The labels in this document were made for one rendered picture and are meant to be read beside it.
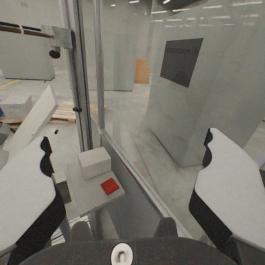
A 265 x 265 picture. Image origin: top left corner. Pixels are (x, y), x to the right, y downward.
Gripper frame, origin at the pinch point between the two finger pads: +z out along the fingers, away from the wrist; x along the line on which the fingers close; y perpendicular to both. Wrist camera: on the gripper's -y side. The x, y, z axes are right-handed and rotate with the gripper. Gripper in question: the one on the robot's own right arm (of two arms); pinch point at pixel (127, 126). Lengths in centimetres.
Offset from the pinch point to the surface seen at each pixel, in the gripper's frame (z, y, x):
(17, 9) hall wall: 1093, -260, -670
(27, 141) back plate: 23.8, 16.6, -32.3
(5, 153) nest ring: 28, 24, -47
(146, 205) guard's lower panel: 24, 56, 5
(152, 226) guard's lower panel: 18, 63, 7
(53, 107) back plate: 27.4, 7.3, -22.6
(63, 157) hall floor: 149, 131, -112
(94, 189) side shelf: 35, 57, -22
